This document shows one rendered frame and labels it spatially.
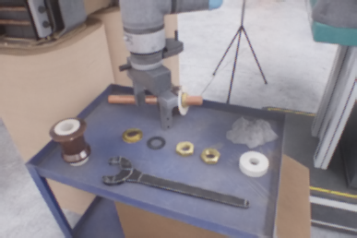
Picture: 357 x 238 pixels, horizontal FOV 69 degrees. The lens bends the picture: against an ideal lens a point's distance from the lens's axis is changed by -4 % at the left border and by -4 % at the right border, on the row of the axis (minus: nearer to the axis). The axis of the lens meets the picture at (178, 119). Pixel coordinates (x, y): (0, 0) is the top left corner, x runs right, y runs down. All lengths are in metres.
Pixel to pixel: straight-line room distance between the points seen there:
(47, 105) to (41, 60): 0.17
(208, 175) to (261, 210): 0.15
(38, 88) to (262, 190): 0.78
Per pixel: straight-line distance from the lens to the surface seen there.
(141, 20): 0.57
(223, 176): 0.70
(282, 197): 0.79
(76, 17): 1.05
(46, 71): 0.99
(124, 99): 0.94
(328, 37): 1.05
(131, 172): 0.71
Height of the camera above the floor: 1.40
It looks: 37 degrees down
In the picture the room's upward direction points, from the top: 2 degrees counter-clockwise
